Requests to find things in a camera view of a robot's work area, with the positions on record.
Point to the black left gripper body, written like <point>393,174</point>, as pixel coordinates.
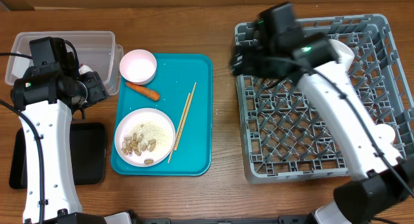
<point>95,90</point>

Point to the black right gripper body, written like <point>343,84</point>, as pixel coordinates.
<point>243,63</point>

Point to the pink bowl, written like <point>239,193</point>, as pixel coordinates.
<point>138,66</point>

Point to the orange carrot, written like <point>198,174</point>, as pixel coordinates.
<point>149,93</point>

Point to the wooden chopstick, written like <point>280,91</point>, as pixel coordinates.
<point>186,117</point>
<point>171,153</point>

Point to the white bowl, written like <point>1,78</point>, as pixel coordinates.
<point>346,55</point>

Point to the white cup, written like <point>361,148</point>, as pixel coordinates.
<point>386,133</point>

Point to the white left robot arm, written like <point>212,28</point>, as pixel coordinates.
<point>45,102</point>

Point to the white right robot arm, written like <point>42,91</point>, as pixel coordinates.
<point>312,96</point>

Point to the grey plastic dishwasher rack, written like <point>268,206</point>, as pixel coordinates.
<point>283,137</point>

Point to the clear plastic bin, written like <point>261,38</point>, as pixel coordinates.
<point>96,49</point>

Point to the black tray bin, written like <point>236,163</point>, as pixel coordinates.
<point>88,142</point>

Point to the pink plate with peanuts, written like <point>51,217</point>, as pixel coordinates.
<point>144,137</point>

